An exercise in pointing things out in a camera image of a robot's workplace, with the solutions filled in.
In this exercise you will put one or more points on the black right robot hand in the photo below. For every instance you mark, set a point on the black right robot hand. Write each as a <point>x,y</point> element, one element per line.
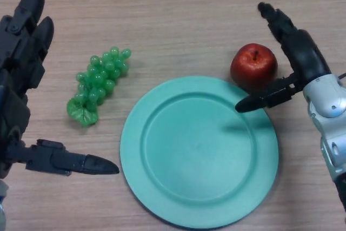
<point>305,55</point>

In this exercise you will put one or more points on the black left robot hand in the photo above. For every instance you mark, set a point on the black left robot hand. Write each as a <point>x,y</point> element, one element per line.
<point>13,79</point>

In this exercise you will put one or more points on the red apple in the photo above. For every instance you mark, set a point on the red apple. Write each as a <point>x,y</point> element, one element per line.
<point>252,64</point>

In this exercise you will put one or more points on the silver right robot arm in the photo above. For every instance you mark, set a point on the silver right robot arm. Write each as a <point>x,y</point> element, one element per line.
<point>327,122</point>

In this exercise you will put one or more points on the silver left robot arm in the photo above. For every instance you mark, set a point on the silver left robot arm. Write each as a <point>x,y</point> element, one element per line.
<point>2,206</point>

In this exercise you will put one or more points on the green round plate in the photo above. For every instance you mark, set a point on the green round plate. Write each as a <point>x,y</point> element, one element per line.
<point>197,155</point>

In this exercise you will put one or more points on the green plastic grape bunch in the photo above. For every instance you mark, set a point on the green plastic grape bunch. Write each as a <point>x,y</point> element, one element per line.
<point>100,82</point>

